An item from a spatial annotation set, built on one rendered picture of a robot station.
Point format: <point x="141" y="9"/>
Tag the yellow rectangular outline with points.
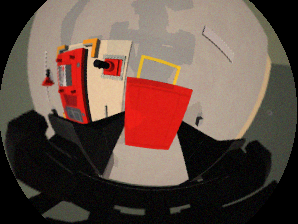
<point x="158" y="61"/>

